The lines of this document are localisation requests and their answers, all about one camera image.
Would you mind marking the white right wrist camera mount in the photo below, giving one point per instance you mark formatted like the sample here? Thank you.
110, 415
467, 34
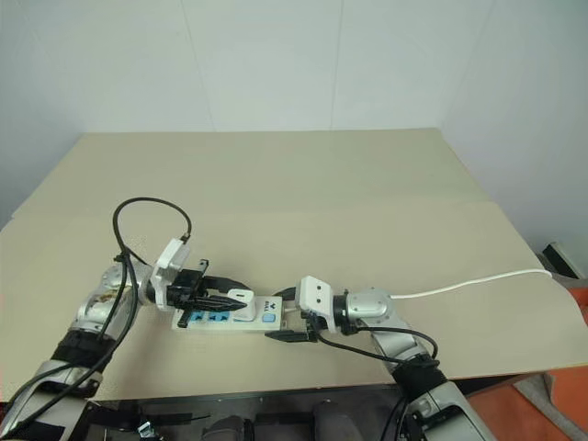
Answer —
315, 294

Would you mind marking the white charger block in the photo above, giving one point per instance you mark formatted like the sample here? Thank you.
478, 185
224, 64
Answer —
242, 304

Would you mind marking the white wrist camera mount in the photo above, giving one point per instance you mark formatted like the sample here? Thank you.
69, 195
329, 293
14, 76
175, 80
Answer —
169, 265
315, 294

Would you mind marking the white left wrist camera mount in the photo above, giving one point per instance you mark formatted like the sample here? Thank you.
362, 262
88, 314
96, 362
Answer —
169, 265

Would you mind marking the black frame under table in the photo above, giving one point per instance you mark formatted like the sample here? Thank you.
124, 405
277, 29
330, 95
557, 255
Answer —
275, 409

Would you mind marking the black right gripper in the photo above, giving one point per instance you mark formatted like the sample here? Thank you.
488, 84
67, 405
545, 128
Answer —
312, 326

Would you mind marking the orange red object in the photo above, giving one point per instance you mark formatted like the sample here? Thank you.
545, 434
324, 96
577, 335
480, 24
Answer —
580, 305

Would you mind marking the white power strip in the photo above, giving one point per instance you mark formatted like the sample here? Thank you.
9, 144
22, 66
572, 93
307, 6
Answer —
271, 318

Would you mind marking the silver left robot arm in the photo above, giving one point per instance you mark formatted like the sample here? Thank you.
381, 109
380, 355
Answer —
94, 308

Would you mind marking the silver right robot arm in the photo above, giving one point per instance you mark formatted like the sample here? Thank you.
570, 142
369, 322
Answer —
374, 308

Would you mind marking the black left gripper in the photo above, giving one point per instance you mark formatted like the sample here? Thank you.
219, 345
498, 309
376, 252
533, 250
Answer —
187, 285

